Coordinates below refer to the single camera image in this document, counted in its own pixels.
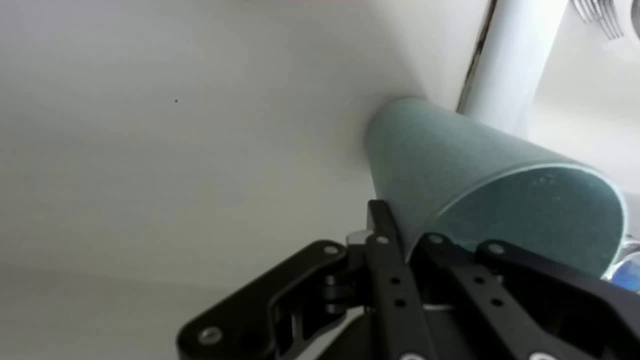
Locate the light blue plastic cup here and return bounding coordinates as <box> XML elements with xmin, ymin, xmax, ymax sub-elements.
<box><xmin>362</xmin><ymin>95</ymin><xmax>629</xmax><ymax>279</ymax></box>

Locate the blue bowl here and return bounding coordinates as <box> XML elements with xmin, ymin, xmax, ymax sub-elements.
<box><xmin>609</xmin><ymin>244</ymin><xmax>640</xmax><ymax>295</ymax></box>

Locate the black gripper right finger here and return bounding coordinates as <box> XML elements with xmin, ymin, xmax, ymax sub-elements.
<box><xmin>407</xmin><ymin>231</ymin><xmax>640</xmax><ymax>360</ymax></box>

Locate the white porcelain sink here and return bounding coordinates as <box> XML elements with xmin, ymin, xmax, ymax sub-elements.
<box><xmin>0</xmin><ymin>0</ymin><xmax>640</xmax><ymax>360</ymax></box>

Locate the wire dish rack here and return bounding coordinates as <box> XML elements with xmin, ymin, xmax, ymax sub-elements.
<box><xmin>570</xmin><ymin>0</ymin><xmax>640</xmax><ymax>44</ymax></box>

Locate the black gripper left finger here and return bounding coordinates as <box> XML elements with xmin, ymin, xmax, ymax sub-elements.
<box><xmin>174</xmin><ymin>198</ymin><xmax>436</xmax><ymax>360</ymax></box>

